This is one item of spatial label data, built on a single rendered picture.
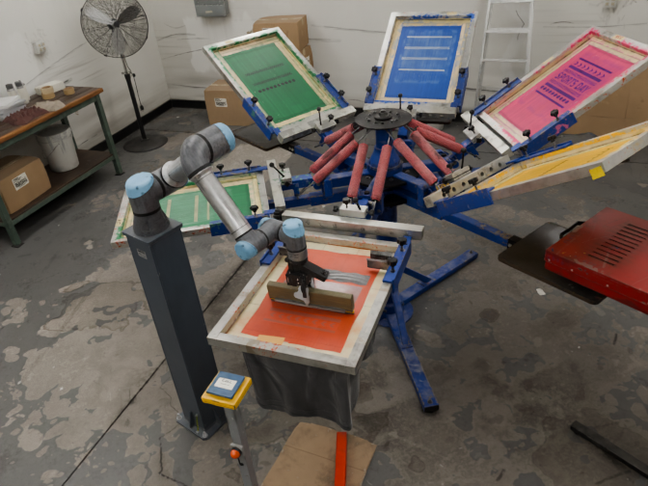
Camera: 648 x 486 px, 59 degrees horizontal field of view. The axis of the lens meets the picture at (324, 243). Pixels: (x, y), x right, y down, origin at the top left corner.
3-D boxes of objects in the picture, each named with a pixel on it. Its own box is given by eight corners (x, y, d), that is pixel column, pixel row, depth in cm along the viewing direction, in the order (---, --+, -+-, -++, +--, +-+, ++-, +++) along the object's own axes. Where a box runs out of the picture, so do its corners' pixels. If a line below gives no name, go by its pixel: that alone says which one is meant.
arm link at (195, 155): (173, 140, 196) (255, 256, 200) (196, 128, 203) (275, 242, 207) (160, 154, 204) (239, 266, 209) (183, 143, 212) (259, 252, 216)
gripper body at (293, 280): (294, 275, 227) (289, 250, 220) (314, 278, 224) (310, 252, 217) (287, 286, 221) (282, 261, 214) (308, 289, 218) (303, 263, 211)
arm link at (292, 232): (289, 214, 212) (307, 219, 208) (293, 239, 218) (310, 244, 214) (276, 224, 207) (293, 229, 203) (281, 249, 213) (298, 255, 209)
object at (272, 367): (352, 433, 228) (345, 355, 205) (252, 409, 244) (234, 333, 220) (354, 427, 231) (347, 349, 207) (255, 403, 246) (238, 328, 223)
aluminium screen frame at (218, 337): (355, 375, 196) (355, 367, 194) (208, 344, 216) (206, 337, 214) (409, 250, 257) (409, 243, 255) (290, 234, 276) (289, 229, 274)
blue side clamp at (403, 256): (394, 293, 234) (393, 280, 230) (382, 291, 235) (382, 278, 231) (411, 254, 257) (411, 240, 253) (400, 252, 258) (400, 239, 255)
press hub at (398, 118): (412, 337, 347) (411, 126, 274) (351, 325, 361) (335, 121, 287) (425, 297, 377) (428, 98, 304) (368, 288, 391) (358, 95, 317)
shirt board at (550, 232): (643, 274, 241) (648, 258, 237) (592, 319, 221) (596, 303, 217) (410, 179, 332) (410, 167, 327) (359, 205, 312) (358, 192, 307)
